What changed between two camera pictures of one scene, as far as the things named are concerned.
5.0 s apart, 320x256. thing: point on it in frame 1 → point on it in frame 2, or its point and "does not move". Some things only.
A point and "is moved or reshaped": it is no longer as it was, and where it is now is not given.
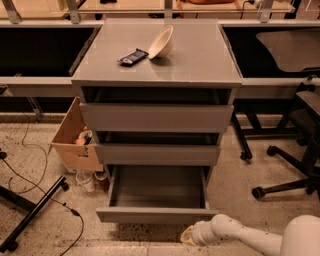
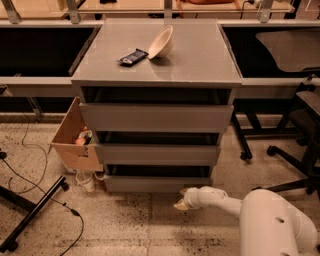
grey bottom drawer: x=157 y=194 is moved or reshaped
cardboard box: x=76 y=157 does not move
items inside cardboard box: x=85 y=137 does not move
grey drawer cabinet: x=159 y=121 does not move
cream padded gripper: x=199 y=233 → x=191 y=198
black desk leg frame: x=251 y=107 does not move
